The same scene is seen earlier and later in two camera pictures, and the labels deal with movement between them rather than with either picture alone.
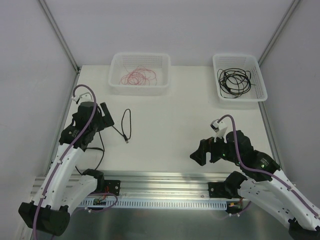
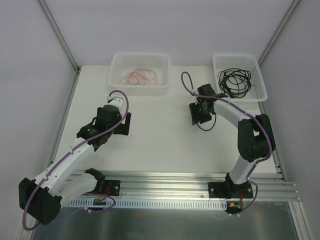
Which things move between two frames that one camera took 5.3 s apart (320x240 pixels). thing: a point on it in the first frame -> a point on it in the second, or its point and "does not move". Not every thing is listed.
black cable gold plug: x=233 y=82 does not move
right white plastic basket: x=239 y=78 does not move
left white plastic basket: x=139 y=74 does not move
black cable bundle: x=102 y=150 -> x=211 y=128
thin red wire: x=139 y=76 does not move
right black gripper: x=208 y=150 -> x=196 y=113
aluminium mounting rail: x=166 y=186 does not move
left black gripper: x=100 y=119 -> x=124 y=123
